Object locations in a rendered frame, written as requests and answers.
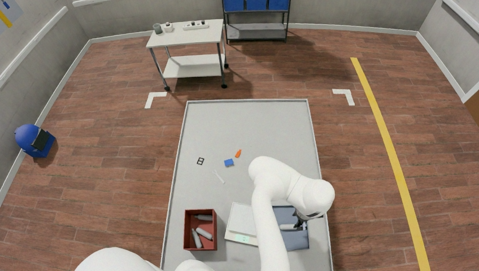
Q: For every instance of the red open box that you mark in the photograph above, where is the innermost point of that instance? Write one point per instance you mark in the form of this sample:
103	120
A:
192	222

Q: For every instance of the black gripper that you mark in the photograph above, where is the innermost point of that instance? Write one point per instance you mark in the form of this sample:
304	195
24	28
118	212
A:
301	223

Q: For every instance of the blue rectangular block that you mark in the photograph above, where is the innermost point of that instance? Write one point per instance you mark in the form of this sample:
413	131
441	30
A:
228	162

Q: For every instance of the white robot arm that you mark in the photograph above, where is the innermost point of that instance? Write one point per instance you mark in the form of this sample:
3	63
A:
273	180

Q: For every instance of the white digital scale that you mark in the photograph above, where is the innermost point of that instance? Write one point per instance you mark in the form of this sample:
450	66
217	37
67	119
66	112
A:
241	227

